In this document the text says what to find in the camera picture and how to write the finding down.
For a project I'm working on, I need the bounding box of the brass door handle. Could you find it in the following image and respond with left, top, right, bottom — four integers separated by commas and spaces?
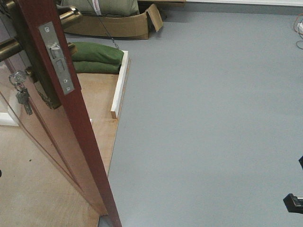
0, 38, 23, 61
57, 5, 83, 28

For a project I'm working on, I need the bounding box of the silver key bunch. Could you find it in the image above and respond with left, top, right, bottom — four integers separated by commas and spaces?
9, 70, 33, 115

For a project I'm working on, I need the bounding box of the far white wooden edge rail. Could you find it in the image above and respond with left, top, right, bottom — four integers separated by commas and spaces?
111, 51, 130, 119

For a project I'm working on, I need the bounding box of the far white diagonal brace frame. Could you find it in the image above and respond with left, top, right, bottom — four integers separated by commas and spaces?
0, 112, 18, 126

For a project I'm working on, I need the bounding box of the steel latch plate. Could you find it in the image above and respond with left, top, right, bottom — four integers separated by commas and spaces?
38, 22, 74, 95

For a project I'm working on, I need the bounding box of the white wall baseboard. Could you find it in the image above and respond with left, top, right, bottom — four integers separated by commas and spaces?
187, 0, 303, 7

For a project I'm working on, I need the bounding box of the brown cardboard box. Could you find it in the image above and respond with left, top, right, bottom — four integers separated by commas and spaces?
64, 4, 163, 39

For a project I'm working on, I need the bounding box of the olive sandbag in box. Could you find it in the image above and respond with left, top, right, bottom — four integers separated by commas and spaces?
60, 0, 139, 17

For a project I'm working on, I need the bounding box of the orange cable at right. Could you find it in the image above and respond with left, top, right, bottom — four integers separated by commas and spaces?
292, 13, 303, 50

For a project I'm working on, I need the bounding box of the black robot part lower right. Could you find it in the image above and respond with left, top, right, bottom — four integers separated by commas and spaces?
283, 193, 303, 214

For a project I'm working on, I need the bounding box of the brass door handle inner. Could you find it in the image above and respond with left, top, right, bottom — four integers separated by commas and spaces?
0, 38, 23, 61

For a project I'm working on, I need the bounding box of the thin dark cable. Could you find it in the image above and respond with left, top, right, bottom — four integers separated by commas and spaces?
86, 0, 121, 51

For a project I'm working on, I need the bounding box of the brass handle backplate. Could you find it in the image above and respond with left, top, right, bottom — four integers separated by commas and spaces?
0, 0, 61, 109

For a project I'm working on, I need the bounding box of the dark robot part right edge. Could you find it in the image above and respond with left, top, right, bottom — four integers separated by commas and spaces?
299, 156, 303, 168

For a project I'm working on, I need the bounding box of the plywood base platform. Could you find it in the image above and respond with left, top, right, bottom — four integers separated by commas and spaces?
0, 59, 131, 227

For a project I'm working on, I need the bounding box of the brass door handle outer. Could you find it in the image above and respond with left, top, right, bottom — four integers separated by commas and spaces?
57, 5, 83, 28

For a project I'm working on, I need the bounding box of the brown wooden door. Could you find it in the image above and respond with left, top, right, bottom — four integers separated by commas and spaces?
0, 0, 121, 227

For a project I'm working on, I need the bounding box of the green sandbag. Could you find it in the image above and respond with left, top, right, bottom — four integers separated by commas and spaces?
73, 61, 121, 74
71, 42, 124, 64

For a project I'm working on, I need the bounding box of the lower green sandbag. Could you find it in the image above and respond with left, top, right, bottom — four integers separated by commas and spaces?
73, 61, 121, 74

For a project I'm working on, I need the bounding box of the upper green sandbag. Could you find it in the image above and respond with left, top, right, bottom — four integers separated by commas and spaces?
71, 42, 124, 64

